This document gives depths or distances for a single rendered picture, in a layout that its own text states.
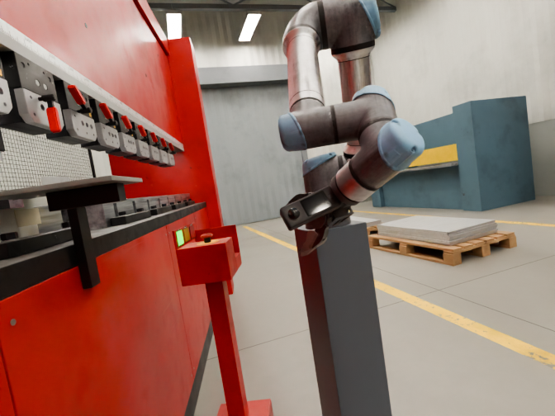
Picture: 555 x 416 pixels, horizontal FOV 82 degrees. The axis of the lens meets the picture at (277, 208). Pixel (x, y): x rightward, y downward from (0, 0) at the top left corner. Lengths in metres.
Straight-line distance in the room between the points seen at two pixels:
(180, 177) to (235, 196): 5.59
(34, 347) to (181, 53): 2.74
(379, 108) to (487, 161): 5.54
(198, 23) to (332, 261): 8.80
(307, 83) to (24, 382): 0.71
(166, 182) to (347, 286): 2.21
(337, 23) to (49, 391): 0.97
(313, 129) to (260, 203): 8.01
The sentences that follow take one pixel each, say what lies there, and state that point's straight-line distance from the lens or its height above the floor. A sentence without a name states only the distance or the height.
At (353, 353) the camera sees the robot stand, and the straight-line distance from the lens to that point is 1.12.
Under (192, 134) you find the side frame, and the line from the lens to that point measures 2.95.
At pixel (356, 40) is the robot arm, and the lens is 0.93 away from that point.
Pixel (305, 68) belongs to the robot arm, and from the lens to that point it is 0.75.
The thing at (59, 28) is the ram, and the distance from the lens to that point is 1.31.
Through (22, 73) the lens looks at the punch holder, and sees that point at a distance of 1.04.
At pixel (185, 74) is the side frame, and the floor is 1.99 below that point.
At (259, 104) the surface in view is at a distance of 8.95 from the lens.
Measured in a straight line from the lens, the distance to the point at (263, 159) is 8.68.
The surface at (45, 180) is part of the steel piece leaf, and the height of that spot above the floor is 1.01.
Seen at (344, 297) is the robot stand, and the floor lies 0.56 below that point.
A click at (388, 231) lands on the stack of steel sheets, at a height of 0.20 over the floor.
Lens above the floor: 0.94
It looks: 4 degrees down
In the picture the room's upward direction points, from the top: 9 degrees counter-clockwise
